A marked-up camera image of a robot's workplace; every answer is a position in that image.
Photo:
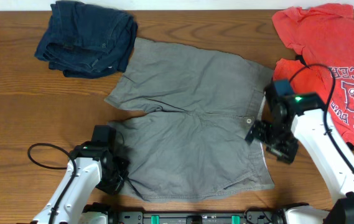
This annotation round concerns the red printed t-shirt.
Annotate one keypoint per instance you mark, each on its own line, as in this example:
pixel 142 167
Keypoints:
pixel 324 36

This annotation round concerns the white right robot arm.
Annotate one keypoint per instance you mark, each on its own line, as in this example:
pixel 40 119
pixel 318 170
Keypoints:
pixel 304 120

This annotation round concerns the folded dark navy garment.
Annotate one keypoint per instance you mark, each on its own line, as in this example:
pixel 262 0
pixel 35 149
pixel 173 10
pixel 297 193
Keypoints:
pixel 87 41

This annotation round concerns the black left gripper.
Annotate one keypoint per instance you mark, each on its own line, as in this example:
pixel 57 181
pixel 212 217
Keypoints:
pixel 113 186

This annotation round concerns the grey shorts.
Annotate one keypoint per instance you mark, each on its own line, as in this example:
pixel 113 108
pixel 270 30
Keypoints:
pixel 198 108

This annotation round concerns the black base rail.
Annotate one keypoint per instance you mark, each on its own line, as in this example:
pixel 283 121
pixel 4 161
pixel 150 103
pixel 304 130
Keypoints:
pixel 247 217

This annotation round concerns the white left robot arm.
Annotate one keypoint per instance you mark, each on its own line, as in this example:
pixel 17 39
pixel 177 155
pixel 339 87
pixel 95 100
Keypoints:
pixel 91 165

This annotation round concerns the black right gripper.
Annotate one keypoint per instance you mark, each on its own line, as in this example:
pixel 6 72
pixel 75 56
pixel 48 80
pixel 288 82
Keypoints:
pixel 285 153

